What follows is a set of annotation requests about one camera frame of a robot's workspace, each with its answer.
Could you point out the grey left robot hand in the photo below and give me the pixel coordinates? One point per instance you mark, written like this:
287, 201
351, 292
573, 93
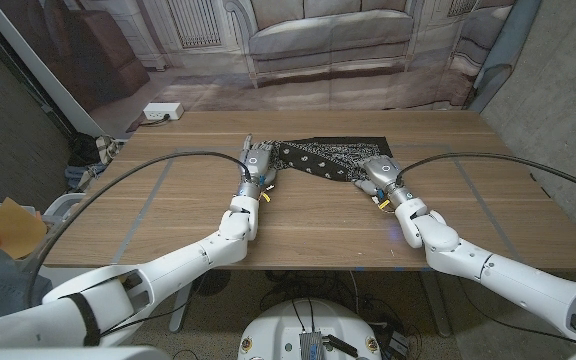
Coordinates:
255, 165

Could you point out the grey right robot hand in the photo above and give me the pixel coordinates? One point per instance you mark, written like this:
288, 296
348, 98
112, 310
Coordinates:
383, 172

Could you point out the black paisley bandana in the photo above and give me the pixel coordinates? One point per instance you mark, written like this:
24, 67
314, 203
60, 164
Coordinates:
333, 152

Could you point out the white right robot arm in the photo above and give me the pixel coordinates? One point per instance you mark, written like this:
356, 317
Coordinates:
493, 275

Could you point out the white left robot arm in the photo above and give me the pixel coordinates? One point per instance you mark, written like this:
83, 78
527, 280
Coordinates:
168, 270

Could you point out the white power strip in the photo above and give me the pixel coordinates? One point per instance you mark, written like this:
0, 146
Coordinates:
163, 110

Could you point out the printed sofa room backdrop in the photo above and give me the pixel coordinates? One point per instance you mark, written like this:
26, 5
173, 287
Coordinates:
318, 50

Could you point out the plaid cloth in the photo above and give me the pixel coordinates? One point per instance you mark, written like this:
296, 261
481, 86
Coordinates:
110, 146

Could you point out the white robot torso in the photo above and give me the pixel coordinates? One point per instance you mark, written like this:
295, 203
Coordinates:
278, 330

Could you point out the black bag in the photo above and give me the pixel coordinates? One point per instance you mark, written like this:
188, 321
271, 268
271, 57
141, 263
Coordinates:
84, 150

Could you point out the blue cloth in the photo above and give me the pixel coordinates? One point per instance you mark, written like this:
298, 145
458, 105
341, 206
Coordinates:
80, 175

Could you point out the blue-grey rolled backdrop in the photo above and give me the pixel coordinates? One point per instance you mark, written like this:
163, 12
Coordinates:
505, 45

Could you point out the black plug on torso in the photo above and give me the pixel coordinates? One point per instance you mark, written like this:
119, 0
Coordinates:
343, 346

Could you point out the silver finned electronics box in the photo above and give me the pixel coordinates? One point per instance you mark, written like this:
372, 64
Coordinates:
311, 346

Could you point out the white plastic bin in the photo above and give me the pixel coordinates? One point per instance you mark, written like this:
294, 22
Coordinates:
65, 202

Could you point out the white slanted beam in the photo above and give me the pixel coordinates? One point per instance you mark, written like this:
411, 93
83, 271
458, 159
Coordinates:
68, 105

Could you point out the yellow paper envelope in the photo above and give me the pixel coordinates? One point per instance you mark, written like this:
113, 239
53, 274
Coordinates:
15, 227

